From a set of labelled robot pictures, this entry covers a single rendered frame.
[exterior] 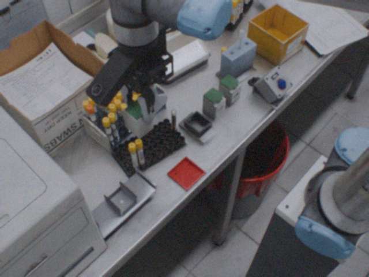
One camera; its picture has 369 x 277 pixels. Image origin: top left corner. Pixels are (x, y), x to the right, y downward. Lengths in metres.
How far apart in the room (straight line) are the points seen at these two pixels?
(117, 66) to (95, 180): 0.39
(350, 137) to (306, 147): 1.37
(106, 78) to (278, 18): 0.76
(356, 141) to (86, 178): 0.63
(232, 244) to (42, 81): 1.12
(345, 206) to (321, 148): 1.54
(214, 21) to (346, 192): 0.33
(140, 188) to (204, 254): 0.95
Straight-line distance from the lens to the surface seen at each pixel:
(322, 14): 1.50
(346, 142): 0.83
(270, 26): 1.40
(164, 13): 0.60
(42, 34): 1.27
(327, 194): 0.73
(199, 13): 0.57
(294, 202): 1.00
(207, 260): 1.87
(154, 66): 0.76
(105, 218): 0.95
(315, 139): 2.26
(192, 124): 1.10
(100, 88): 0.74
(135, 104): 0.85
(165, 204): 1.00
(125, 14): 0.66
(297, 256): 1.13
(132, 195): 0.94
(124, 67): 0.73
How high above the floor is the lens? 1.77
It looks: 56 degrees down
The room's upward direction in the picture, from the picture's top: straight up
